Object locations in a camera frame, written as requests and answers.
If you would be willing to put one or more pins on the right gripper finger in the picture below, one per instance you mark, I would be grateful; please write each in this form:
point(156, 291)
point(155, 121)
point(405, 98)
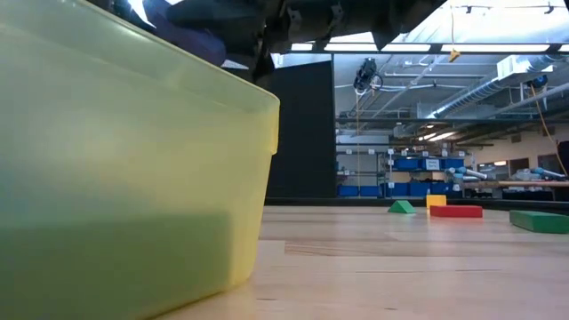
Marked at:
point(262, 62)
point(213, 15)

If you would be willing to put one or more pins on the blue block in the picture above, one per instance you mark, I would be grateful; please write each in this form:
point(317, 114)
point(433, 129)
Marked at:
point(191, 40)

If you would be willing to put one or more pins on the long green block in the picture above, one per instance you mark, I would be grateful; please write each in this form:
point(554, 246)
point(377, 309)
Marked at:
point(540, 221)

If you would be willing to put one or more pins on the light blue background robot arm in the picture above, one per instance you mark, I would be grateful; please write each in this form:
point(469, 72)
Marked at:
point(544, 172)
point(467, 172)

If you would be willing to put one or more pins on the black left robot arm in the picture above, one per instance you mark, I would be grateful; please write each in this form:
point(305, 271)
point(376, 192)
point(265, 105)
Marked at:
point(104, 5)

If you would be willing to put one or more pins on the black partition panel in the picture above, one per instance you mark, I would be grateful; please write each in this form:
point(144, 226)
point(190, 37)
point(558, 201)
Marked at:
point(302, 133)

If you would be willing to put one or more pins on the yellow hanging tag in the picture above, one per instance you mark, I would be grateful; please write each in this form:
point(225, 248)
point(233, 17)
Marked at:
point(454, 55)

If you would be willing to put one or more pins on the yellow translucent plastic bin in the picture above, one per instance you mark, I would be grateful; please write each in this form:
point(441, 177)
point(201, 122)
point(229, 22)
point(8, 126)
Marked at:
point(133, 133)

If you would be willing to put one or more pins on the blue storage bin white label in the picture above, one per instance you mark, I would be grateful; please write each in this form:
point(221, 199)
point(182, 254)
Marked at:
point(431, 164)

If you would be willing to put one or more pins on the green triangular wedge block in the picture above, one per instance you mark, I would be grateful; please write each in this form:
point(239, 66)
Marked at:
point(401, 207)

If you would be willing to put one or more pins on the yellow arch block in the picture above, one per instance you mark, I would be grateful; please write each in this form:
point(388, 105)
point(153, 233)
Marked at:
point(436, 200)

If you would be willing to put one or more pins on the red flat block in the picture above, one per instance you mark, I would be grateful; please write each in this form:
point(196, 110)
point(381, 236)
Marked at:
point(456, 211)

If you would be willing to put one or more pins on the wooden background table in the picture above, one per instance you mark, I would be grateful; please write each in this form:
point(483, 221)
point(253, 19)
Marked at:
point(515, 183)

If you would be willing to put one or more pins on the hanging black camera device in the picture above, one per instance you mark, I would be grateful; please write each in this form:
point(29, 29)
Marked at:
point(366, 73)

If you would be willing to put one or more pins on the silver ventilation duct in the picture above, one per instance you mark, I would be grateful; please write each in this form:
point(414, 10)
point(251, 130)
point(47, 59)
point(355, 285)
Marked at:
point(471, 95)

